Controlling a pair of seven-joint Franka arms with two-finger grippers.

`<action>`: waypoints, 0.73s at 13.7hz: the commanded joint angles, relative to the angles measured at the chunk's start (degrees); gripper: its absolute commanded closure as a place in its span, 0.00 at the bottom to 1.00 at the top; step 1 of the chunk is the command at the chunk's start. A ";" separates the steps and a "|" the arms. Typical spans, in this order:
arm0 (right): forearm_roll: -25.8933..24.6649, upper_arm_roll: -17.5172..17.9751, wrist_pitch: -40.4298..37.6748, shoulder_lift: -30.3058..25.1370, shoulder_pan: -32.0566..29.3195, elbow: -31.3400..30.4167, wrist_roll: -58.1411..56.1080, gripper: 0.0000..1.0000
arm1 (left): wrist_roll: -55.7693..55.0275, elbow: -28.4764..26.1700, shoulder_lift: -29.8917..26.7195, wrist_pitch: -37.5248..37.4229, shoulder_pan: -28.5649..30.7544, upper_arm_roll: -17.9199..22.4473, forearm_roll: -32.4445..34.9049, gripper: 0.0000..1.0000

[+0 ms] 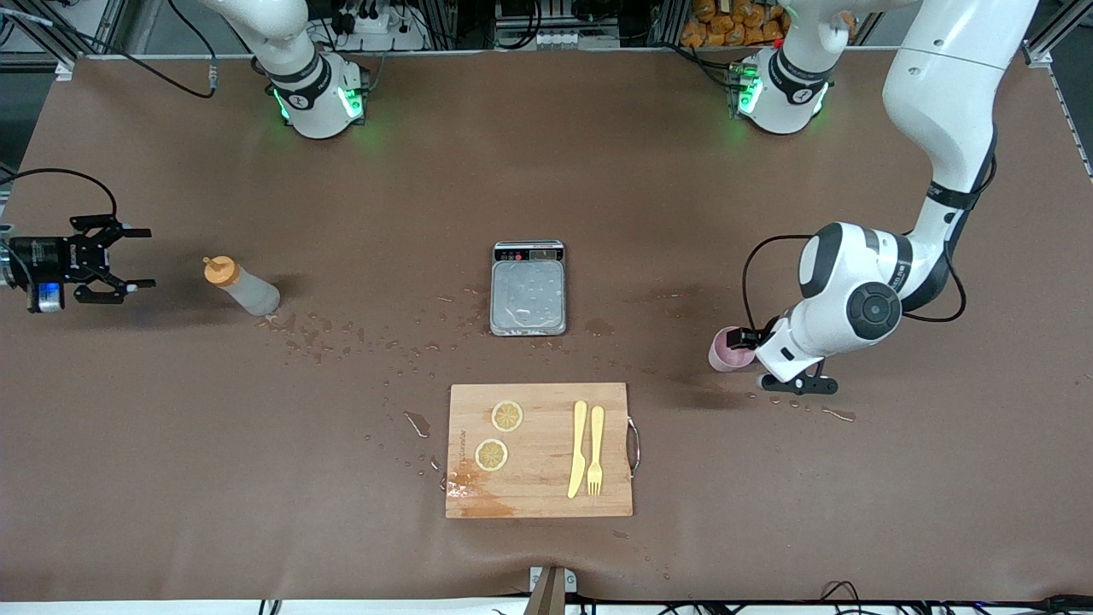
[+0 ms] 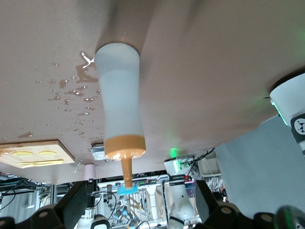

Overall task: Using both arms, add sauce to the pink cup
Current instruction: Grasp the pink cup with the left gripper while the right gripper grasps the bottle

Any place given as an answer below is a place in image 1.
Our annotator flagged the pink plastic cup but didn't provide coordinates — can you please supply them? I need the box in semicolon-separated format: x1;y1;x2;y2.
708;325;761;373

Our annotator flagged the translucent squeeze bottle orange cap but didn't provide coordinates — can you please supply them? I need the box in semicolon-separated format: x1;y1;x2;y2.
203;255;282;318

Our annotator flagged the yellow plastic fork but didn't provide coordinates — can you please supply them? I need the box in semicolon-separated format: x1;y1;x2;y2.
586;405;605;498

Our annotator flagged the yellow plastic knife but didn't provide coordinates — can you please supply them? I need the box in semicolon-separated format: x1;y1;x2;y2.
567;400;589;500

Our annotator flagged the silver digital kitchen scale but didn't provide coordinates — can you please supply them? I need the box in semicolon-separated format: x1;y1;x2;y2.
490;240;568;337

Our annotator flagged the wooden cutting board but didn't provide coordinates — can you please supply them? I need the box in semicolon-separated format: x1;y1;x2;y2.
444;382;641;520

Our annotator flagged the brown table cover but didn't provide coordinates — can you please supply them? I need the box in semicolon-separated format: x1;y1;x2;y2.
0;47;1093;603

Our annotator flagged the white power strip with plugs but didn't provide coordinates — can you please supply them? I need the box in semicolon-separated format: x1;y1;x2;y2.
337;0;428;52

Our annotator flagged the long white power strip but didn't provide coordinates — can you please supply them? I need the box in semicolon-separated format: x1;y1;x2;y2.
497;30;620;49

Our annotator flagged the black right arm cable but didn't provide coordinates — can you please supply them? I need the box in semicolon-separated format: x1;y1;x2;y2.
0;0;219;219

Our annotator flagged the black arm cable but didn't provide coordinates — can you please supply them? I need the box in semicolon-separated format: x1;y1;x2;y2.
741;128;1000;343
0;0;219;219

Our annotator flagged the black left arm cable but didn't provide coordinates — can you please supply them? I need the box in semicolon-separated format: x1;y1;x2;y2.
741;128;1000;343

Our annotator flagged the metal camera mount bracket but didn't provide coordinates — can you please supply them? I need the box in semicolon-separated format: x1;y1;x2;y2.
528;566;578;615

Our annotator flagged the black floor cable bundle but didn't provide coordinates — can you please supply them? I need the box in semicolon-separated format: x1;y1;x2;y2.
820;581;1093;615

